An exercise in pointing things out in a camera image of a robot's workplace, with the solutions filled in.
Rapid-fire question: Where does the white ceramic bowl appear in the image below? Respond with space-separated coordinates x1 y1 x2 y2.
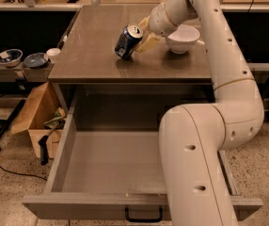
166 24 200 54

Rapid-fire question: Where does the black floor cable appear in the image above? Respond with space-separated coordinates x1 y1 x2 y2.
0 153 48 182

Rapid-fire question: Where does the black pole on floor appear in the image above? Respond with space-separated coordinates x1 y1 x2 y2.
0 99 26 154

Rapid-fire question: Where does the open grey top drawer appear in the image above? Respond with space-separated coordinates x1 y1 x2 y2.
24 92 263 223

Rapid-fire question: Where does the cardboard box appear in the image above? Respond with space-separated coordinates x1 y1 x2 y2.
10 82 61 158

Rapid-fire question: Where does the grey cabinet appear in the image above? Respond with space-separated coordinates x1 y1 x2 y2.
48 5 217 115

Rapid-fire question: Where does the small white cup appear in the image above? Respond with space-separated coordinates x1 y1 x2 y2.
46 48 61 63

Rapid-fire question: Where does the blue patterned bowl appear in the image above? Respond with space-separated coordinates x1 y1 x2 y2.
0 49 23 68

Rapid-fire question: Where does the blue pepsi can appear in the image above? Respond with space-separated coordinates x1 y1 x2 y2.
115 24 143 59

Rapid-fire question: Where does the black handled brush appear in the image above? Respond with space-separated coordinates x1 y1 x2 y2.
38 122 59 166

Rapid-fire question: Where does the dark blue plate bowl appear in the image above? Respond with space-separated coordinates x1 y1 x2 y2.
24 53 49 69

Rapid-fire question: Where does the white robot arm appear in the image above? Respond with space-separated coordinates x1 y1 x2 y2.
136 0 264 226

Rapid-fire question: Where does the grey side shelf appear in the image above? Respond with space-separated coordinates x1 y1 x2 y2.
0 62 52 83

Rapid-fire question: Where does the black drawer handle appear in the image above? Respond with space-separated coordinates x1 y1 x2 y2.
124 206 164 223

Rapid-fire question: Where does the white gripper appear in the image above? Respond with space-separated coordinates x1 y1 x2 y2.
134 3 178 53

